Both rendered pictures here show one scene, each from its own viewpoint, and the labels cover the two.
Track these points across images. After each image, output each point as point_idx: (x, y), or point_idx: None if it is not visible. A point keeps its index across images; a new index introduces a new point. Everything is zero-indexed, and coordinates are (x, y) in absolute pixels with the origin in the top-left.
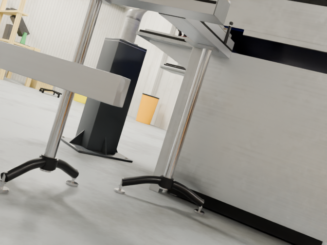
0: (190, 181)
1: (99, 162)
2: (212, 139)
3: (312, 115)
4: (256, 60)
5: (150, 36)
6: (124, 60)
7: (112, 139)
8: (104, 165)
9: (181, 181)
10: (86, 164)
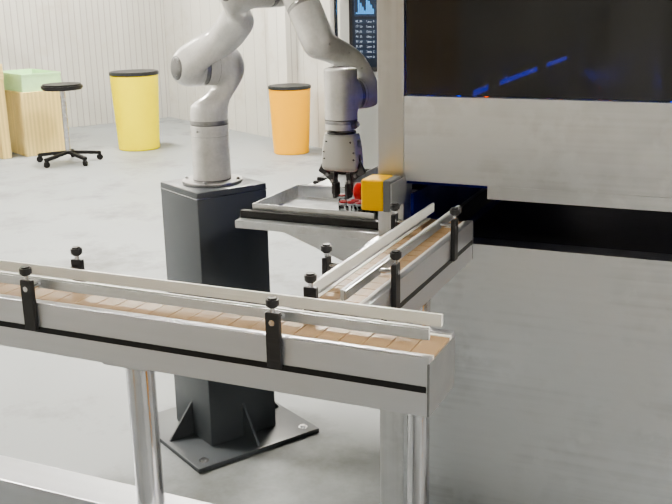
0: None
1: (253, 494)
2: (488, 441)
3: None
4: (537, 255)
5: (271, 228)
6: (223, 232)
7: (259, 400)
8: (266, 500)
9: None
10: None
